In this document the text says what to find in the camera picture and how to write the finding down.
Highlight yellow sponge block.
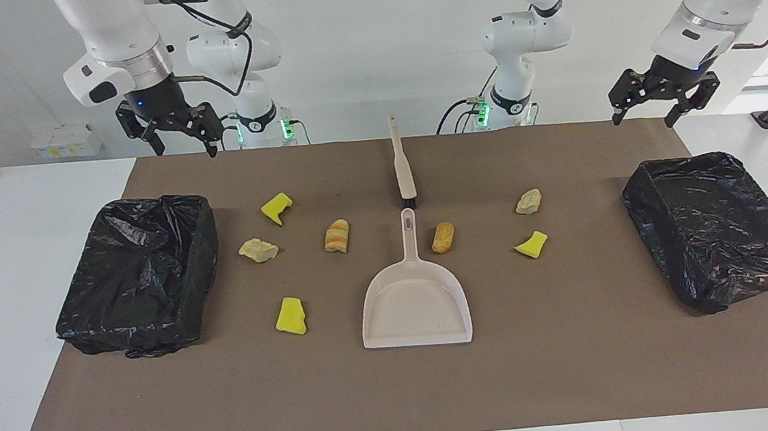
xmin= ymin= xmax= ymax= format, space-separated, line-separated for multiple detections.
xmin=273 ymin=296 xmax=308 ymax=337

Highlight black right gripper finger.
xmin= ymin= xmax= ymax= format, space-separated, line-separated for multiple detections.
xmin=115 ymin=100 xmax=166 ymax=160
xmin=166 ymin=102 xmax=226 ymax=161

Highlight striped orange toy bread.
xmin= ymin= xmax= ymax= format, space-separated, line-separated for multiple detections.
xmin=322 ymin=219 xmax=352 ymax=255

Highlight black bag lined bin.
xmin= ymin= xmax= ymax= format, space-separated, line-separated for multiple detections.
xmin=620 ymin=148 xmax=768 ymax=321
xmin=46 ymin=191 xmax=228 ymax=365

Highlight brown toy bread roll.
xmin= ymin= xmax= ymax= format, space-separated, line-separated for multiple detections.
xmin=430 ymin=221 xmax=458 ymax=255

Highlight white boxes with yellow labels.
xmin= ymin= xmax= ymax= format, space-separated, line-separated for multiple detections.
xmin=29 ymin=123 xmax=105 ymax=162

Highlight beige flaky pastry piece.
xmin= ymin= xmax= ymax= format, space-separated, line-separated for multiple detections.
xmin=514 ymin=188 xmax=544 ymax=216

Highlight beige hand brush black bristles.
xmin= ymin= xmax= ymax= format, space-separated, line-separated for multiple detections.
xmin=388 ymin=114 xmax=420 ymax=212

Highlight small yellow sponge wedge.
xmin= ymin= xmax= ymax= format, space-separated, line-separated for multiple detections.
xmin=513 ymin=230 xmax=550 ymax=261

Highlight black base cable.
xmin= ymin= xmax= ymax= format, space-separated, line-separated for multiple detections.
xmin=435 ymin=95 xmax=488 ymax=135

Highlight beige plastic dustpan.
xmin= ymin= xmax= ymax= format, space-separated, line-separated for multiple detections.
xmin=353 ymin=204 xmax=474 ymax=351

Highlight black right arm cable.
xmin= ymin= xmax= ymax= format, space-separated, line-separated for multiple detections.
xmin=161 ymin=0 xmax=259 ymax=103

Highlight brown table mat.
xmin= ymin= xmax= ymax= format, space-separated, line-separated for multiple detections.
xmin=0 ymin=108 xmax=768 ymax=431

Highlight pale flaky pastry piece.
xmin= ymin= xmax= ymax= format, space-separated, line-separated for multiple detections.
xmin=237 ymin=236 xmax=280 ymax=265

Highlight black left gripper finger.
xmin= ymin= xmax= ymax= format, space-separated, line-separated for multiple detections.
xmin=662 ymin=72 xmax=724 ymax=129
xmin=607 ymin=68 xmax=658 ymax=126

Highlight notched yellow sponge piece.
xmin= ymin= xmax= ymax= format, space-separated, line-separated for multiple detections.
xmin=260 ymin=191 xmax=295 ymax=227

